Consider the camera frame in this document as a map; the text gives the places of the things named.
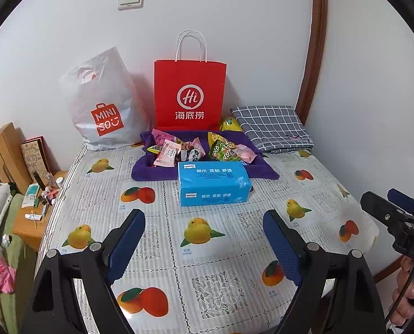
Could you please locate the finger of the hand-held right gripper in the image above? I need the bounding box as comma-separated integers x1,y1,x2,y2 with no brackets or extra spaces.
360,191,408,232
387,188,414,222

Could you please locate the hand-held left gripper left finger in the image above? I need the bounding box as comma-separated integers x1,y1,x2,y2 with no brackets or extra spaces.
21,209,146,334

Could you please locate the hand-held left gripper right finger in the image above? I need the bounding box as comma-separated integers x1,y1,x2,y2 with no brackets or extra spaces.
263,210,385,334

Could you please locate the pink white strawberry snack packet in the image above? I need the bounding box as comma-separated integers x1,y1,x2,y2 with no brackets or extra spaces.
234,144,257,164

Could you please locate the pale pink snack packet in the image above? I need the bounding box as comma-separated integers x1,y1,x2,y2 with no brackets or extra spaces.
154,140,180,168

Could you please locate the green snack packet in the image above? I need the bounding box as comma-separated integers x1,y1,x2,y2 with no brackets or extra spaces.
210,140,237,163

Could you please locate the panda print snack packet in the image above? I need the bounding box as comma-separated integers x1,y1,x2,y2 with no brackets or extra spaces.
185,148,206,163

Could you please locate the orange pink snack packet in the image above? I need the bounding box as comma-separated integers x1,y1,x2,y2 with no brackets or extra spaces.
179,138,203,152

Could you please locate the person's right hand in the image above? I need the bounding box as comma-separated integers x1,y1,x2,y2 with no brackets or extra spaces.
390,257,414,326

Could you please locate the brown wooden skirting board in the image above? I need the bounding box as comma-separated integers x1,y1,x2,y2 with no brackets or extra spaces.
372,260,403,285

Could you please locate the fruit print tablecloth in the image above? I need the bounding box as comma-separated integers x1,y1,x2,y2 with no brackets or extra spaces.
35,143,381,334

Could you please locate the purple towel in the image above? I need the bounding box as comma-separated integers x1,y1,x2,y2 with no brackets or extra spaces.
131,129,280,181

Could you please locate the cluster of small cosmetic items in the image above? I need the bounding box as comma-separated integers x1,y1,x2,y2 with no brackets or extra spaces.
42,186,60,205

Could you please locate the blue tissue box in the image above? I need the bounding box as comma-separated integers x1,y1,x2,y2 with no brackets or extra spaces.
178,162,253,207

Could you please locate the wooden nightstand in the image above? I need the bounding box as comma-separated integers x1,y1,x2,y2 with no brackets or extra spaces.
12,170,69,252

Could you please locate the green bed sheet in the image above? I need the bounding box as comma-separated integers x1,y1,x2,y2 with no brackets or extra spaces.
0,193,38,332

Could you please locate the grey checked folded cloth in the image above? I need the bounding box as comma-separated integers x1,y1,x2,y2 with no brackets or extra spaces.
230,105,314,154

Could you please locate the brown patterned book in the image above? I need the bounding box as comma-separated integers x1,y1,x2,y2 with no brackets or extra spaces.
21,136,53,186

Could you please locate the yellow green snack bag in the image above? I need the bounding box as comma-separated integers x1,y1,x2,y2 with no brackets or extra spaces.
219,117,243,132

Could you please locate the white plastic shopping bag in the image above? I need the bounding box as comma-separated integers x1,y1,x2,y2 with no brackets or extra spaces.
58,46,150,152

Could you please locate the wooden headboard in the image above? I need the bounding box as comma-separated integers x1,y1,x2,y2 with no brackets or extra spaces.
0,122,33,194

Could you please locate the red paper bag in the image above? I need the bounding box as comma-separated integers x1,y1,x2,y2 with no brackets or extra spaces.
154,31,227,131

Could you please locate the black cable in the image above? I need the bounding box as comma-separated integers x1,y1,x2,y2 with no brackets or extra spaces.
384,250,414,328

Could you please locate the brown wooden door frame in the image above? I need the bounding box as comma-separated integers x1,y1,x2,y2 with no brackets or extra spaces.
295,0,328,123

